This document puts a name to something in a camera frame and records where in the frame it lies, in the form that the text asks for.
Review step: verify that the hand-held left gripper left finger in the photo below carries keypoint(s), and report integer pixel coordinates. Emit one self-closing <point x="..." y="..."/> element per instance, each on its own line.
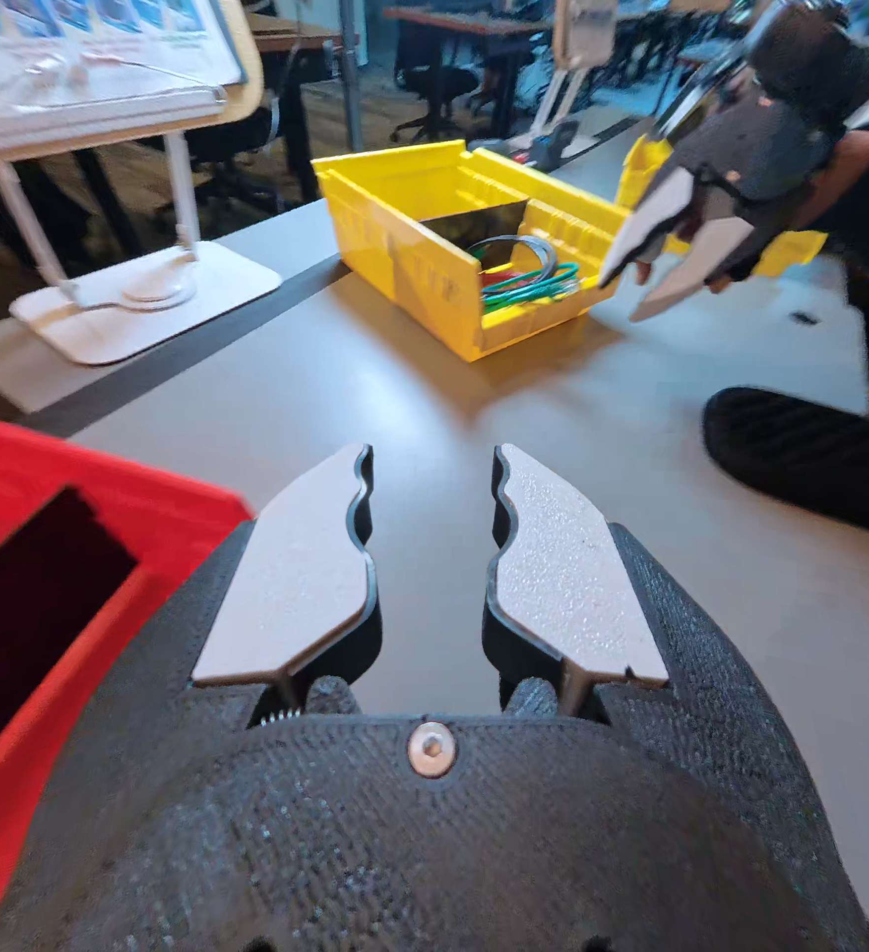
<point x="293" y="580"/>

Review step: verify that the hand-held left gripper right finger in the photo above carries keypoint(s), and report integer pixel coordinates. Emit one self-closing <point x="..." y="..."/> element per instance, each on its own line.
<point x="576" y="587"/>

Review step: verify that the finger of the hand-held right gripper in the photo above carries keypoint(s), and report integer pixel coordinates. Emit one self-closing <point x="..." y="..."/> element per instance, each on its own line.
<point x="702" y="260"/>
<point x="650" y="216"/>

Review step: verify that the red plastic bin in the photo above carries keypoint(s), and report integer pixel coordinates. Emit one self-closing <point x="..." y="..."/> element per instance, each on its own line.
<point x="107" y="483"/>

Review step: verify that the yellow plastic bin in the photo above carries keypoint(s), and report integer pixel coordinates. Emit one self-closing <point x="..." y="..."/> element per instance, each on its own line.
<point x="791" y="249"/>
<point x="390" y="238"/>

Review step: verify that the person's right hand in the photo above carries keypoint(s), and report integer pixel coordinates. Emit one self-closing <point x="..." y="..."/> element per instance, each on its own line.
<point x="851" y="171"/>

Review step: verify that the black bin divider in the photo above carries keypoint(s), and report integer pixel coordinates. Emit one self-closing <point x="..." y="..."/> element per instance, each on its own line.
<point x="472" y="223"/>
<point x="33" y="610"/>

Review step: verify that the black office chair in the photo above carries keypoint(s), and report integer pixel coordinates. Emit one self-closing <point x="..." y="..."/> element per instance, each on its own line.
<point x="434" y="74"/>

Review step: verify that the wooden desk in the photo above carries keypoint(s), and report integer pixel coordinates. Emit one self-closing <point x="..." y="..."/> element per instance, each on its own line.
<point x="464" y="18"/>

